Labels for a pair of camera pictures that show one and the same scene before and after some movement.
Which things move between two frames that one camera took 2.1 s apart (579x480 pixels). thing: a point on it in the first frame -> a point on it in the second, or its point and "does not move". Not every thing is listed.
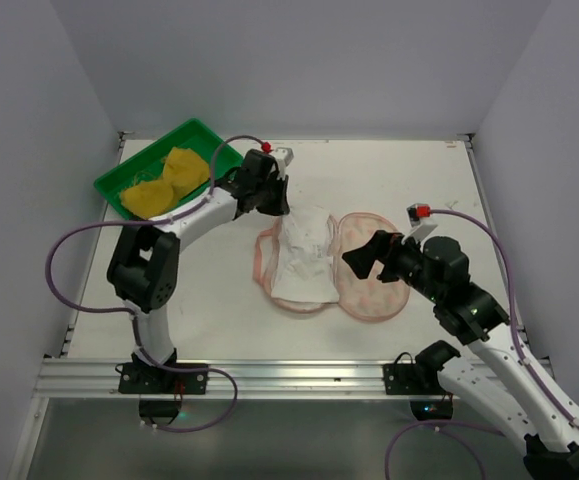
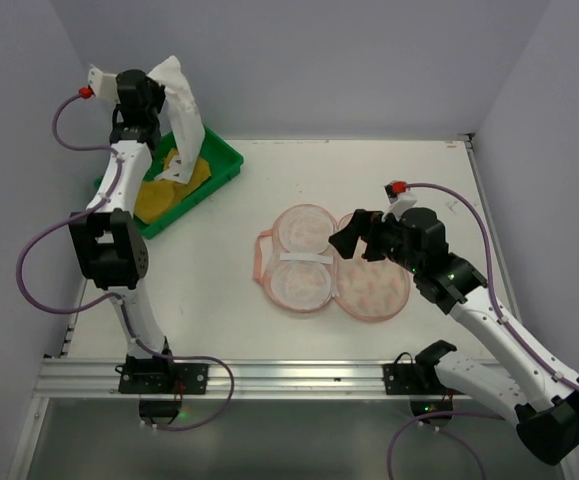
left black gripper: (273, 198) -> (154, 93)
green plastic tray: (147, 165) does not move
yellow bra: (149, 200) does not move
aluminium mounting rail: (61, 378) does not move
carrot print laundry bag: (374, 298) does not move
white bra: (305, 267) -> (186, 118)
